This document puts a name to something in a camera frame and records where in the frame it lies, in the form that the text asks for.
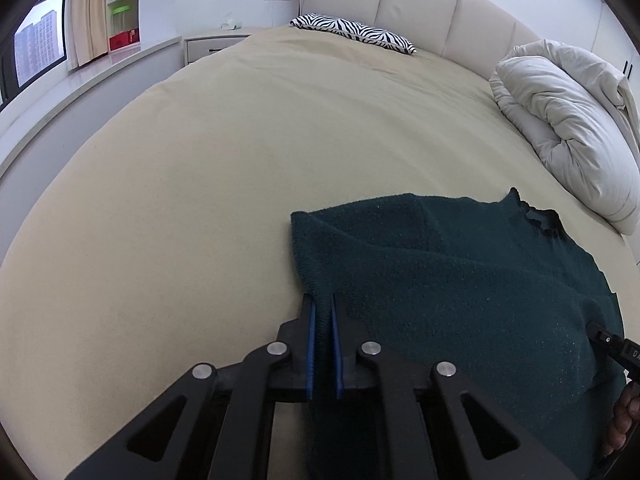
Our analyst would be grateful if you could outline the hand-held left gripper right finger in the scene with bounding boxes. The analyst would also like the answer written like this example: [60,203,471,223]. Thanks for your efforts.
[330,294,578,480]

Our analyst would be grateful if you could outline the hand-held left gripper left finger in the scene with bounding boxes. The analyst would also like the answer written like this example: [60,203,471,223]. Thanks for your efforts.
[65,294,318,480]

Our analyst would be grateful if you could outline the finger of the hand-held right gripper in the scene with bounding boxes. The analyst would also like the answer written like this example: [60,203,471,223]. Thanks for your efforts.
[586,321,623,357]

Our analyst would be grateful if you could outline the dark green knit sweater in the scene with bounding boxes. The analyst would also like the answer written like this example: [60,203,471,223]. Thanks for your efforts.
[290,187,628,480]

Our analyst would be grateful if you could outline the person's right hand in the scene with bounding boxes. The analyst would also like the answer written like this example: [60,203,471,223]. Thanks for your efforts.
[600,382,640,461]

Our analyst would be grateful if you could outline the bed with beige sheet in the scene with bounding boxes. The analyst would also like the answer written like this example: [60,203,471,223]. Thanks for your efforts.
[0,25,640,480]

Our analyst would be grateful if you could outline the white rolled duvet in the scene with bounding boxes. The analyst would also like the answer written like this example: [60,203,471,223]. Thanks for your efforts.
[489,39,640,236]

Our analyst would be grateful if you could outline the white wardrobe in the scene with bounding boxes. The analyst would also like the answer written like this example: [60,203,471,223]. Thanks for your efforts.
[590,2,640,91]

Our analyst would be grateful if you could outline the white nightstand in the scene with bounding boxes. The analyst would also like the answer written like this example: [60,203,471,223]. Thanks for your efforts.
[184,26,266,65]

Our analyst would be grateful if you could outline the zebra print pillow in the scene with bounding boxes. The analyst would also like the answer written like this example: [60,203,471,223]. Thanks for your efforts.
[290,13,417,56]

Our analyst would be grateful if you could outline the cream padded headboard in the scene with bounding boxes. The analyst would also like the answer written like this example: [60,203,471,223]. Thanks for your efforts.
[290,0,546,81]

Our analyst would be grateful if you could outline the white window ledge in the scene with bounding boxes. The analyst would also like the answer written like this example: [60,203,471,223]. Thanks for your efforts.
[0,35,183,181]

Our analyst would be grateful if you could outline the red box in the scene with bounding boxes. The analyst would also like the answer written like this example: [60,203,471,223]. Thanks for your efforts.
[108,29,139,52]

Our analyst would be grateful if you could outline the clear container with green lid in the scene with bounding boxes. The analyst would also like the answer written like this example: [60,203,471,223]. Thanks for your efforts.
[111,4,133,38]

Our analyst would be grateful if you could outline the beige curtain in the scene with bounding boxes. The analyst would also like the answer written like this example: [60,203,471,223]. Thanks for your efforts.
[65,0,112,67]

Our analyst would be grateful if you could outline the black framed window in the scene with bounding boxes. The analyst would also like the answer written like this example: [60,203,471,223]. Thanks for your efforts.
[0,0,68,106]

